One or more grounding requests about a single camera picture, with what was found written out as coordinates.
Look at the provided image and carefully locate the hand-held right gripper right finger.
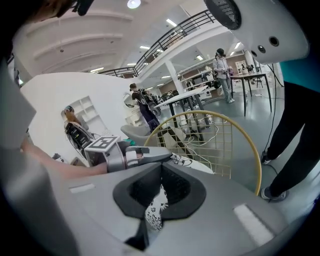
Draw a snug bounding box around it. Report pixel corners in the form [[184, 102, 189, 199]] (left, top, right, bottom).
[[146, 161, 294, 256]]

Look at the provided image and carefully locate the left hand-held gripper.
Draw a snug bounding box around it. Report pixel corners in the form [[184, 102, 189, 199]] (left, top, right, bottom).
[[84, 135, 174, 174]]

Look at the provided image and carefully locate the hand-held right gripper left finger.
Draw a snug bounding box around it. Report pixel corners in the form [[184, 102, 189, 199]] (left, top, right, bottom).
[[51, 161, 164, 256]]

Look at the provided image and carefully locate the gold wire chair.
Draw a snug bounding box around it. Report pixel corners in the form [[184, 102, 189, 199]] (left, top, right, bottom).
[[143, 110, 263, 196]]

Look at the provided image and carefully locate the person's left forearm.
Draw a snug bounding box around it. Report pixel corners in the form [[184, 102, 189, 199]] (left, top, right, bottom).
[[19, 142, 109, 180]]

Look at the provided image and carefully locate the beige box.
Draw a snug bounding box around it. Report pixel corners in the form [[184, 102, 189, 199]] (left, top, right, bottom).
[[156, 126, 192, 150]]

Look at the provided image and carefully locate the grey armchair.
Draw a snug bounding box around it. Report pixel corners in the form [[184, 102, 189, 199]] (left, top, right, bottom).
[[120, 124, 154, 147]]

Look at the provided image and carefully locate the white top table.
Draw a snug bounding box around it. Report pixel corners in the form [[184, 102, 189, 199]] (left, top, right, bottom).
[[153, 85, 211, 131]]

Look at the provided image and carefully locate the person's grey shirt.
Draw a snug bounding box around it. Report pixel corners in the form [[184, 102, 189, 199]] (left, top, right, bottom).
[[0, 56, 78, 256]]

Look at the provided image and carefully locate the dark thin-legged table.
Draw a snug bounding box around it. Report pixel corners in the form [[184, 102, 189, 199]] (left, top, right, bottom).
[[229, 71, 274, 118]]

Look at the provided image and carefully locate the black balcony railing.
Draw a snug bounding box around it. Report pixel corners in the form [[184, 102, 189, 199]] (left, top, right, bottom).
[[98, 9, 216, 79]]

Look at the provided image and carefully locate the white tracking device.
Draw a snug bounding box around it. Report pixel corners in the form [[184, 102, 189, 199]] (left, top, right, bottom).
[[203, 0, 311, 65]]

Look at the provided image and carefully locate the white cable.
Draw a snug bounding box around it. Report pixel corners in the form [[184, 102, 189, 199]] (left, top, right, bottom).
[[178, 113, 227, 162]]

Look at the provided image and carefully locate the white wall shelf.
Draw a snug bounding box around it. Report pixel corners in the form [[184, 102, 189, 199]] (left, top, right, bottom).
[[66, 95, 112, 135]]

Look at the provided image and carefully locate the black cable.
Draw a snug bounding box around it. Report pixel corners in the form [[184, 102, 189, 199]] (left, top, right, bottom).
[[263, 62, 286, 176]]

